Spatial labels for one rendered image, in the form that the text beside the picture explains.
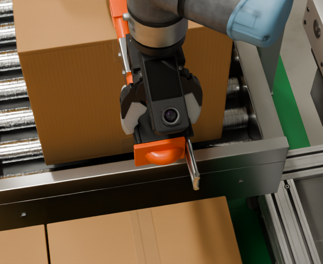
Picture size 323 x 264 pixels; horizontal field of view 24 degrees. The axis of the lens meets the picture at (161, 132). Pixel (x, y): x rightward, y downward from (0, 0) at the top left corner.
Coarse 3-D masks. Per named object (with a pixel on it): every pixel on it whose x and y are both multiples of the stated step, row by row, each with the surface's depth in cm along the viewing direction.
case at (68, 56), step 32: (32, 0) 143; (64, 0) 143; (96, 0) 143; (32, 32) 138; (64, 32) 138; (96, 32) 138; (192, 32) 140; (32, 64) 139; (64, 64) 141; (96, 64) 143; (192, 64) 148; (224, 64) 150; (32, 96) 147; (64, 96) 149; (96, 96) 151; (224, 96) 159; (64, 128) 158; (96, 128) 161; (192, 128) 167; (64, 160) 169
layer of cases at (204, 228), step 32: (64, 224) 164; (96, 224) 164; (128, 224) 164; (160, 224) 164; (192, 224) 164; (224, 224) 164; (0, 256) 160; (32, 256) 160; (64, 256) 160; (96, 256) 160; (128, 256) 160; (160, 256) 160; (192, 256) 160; (224, 256) 160
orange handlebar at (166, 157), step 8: (112, 0) 124; (120, 0) 124; (112, 8) 123; (120, 8) 123; (112, 16) 125; (120, 16) 122; (120, 24) 121; (120, 32) 121; (128, 32) 121; (128, 80) 116; (152, 152) 108; (160, 152) 108; (168, 152) 108; (176, 152) 108; (152, 160) 108; (160, 160) 108; (168, 160) 108; (176, 160) 109
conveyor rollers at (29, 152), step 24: (0, 0) 199; (0, 24) 195; (0, 96) 184; (24, 96) 186; (0, 120) 179; (24, 120) 179; (240, 120) 179; (0, 144) 175; (24, 144) 175; (216, 144) 175; (72, 168) 171
